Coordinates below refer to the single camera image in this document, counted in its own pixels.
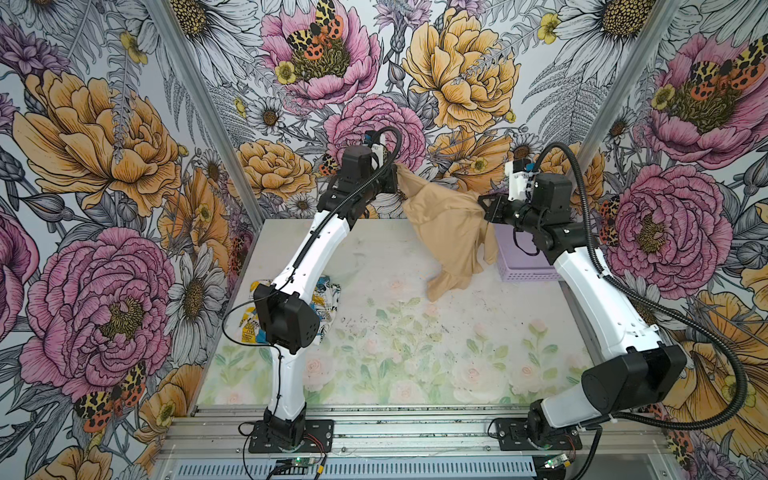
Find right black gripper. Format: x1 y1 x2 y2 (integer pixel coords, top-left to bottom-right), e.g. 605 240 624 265
480 190 546 233

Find lavender plastic basket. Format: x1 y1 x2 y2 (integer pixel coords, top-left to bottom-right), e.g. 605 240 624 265
494 224 561 283

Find beige garment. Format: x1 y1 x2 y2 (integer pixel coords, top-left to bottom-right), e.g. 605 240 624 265
397 165 498 302

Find printed white blue yellow shorts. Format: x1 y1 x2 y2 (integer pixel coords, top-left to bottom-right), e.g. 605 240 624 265
236 275 341 345

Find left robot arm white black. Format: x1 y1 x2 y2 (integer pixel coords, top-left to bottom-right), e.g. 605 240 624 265
253 141 399 450

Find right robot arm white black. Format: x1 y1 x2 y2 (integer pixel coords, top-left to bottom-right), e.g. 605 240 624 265
479 172 686 447

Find green circuit board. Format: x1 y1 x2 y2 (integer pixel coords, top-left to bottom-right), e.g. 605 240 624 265
270 457 325 476

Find left black cable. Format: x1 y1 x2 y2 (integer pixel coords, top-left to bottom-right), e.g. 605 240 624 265
221 125 404 433

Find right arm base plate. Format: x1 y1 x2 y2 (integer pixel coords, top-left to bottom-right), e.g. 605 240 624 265
491 417 583 452

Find right aluminium frame post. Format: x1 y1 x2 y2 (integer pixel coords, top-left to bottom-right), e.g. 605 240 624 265
578 0 683 169

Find aluminium frame post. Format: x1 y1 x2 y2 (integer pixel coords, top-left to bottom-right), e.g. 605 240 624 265
147 1 265 234
578 0 683 169

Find right black corrugated cable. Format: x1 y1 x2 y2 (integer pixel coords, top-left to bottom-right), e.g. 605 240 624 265
533 142 749 480

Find left aluminium frame post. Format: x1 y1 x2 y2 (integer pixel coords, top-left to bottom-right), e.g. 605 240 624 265
147 1 265 234

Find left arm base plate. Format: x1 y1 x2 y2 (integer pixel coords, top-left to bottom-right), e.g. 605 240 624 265
246 419 335 454

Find white vented cable duct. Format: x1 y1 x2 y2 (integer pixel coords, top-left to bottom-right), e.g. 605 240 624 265
165 456 536 479

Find aluminium mounting rail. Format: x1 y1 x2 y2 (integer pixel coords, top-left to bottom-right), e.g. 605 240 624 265
157 405 670 460

